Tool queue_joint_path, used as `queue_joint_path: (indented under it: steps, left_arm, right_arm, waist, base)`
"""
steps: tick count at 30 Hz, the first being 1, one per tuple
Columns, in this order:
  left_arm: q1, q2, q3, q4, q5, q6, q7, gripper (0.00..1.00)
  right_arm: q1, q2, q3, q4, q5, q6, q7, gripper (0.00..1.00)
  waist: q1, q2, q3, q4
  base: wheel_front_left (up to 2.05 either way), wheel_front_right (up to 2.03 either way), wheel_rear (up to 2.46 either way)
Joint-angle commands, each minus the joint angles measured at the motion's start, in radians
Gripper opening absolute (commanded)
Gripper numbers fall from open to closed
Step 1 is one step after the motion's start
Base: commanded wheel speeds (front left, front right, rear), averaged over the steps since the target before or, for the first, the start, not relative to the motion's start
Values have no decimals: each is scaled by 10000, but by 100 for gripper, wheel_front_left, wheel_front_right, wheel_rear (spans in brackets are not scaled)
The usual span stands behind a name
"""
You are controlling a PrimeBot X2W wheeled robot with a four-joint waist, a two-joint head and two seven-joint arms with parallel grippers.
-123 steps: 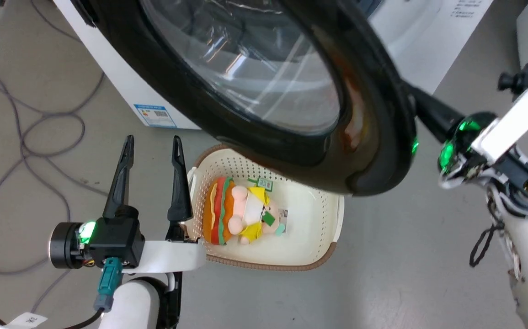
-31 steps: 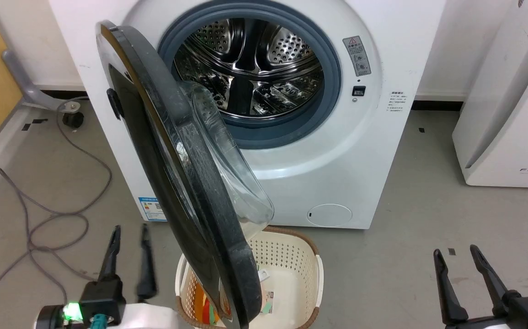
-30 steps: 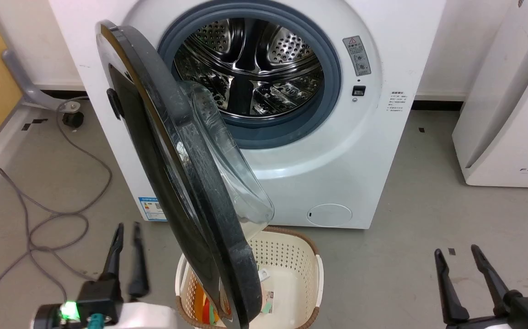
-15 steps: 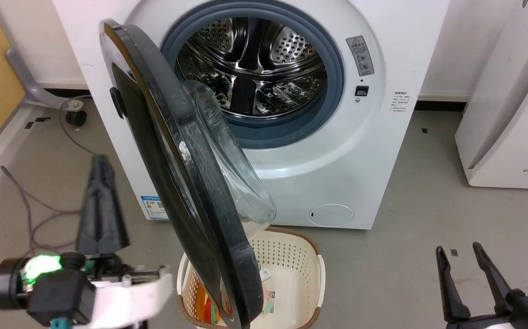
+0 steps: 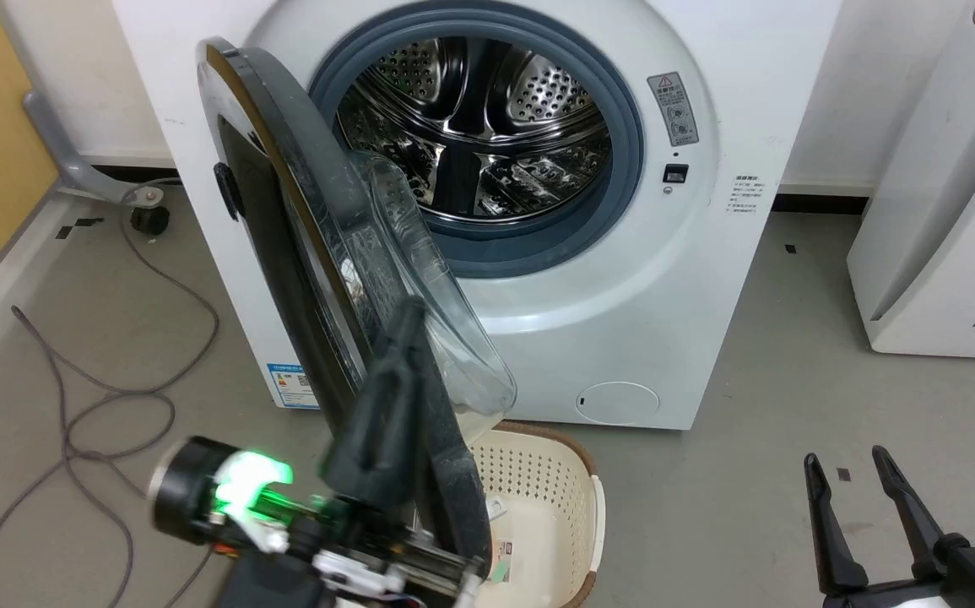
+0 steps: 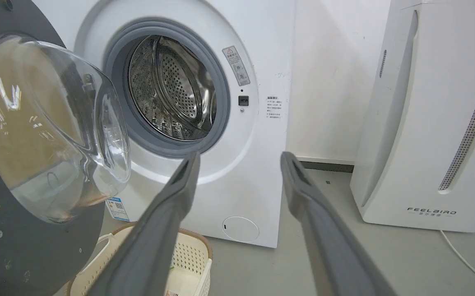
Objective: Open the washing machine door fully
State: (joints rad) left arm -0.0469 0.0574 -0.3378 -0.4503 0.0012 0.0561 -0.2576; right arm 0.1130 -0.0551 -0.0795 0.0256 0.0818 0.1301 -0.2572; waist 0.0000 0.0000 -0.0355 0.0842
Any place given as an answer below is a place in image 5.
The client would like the grey warning sticker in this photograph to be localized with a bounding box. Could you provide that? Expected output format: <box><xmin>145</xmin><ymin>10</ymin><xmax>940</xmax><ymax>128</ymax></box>
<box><xmin>647</xmin><ymin>72</ymin><xmax>701</xmax><ymax>148</ymax></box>

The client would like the black chrome washing machine door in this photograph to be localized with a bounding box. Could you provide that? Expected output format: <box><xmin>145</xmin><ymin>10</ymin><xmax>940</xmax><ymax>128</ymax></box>
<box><xmin>196</xmin><ymin>35</ymin><xmax>519</xmax><ymax>584</ymax></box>

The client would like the cream plastic laundry basket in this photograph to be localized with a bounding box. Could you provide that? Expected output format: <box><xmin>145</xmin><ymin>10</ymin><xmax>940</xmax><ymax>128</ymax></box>
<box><xmin>453</xmin><ymin>421</ymin><xmax>606</xmax><ymax>608</ymax></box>

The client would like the white front-load washing machine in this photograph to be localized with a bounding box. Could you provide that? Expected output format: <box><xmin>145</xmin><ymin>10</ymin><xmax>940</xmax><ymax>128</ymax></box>
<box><xmin>111</xmin><ymin>0</ymin><xmax>842</xmax><ymax>432</ymax></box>

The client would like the black caster wheel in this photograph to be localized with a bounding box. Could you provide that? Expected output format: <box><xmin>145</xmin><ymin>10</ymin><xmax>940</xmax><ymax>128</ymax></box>
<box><xmin>130</xmin><ymin>205</ymin><xmax>171</xmax><ymax>236</ymax></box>

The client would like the blue white energy label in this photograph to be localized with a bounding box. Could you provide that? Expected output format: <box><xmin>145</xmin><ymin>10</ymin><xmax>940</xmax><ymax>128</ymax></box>
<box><xmin>266</xmin><ymin>363</ymin><xmax>321</xmax><ymax>410</ymax></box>

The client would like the thin grey floor cable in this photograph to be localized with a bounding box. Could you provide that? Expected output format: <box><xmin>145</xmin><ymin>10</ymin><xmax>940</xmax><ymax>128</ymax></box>
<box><xmin>11</xmin><ymin>306</ymin><xmax>177</xmax><ymax>608</ymax></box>
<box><xmin>0</xmin><ymin>177</ymin><xmax>222</xmax><ymax>608</ymax></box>

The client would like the round white filter cover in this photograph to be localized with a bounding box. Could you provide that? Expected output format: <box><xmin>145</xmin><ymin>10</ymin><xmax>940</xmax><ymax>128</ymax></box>
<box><xmin>576</xmin><ymin>382</ymin><xmax>661</xmax><ymax>426</ymax></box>

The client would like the grey metal furniture leg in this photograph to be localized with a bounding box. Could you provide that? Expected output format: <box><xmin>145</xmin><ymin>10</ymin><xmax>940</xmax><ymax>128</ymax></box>
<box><xmin>23</xmin><ymin>89</ymin><xmax>159</xmax><ymax>205</ymax></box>

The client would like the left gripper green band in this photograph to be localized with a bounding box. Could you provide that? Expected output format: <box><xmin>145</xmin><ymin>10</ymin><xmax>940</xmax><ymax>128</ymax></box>
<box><xmin>209</xmin><ymin>297</ymin><xmax>488</xmax><ymax>608</ymax></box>

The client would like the steel washing machine drum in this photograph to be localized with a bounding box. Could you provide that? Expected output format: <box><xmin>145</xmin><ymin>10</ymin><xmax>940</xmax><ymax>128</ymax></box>
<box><xmin>337</xmin><ymin>35</ymin><xmax>615</xmax><ymax>222</ymax></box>

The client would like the grey rubber door gasket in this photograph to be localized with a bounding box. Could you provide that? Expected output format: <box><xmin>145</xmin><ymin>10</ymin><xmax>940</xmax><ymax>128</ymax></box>
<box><xmin>308</xmin><ymin>7</ymin><xmax>647</xmax><ymax>280</ymax></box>

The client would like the white air purifier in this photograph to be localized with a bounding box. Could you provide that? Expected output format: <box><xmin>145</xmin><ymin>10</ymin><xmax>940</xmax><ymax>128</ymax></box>
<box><xmin>846</xmin><ymin>0</ymin><xmax>975</xmax><ymax>360</ymax></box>

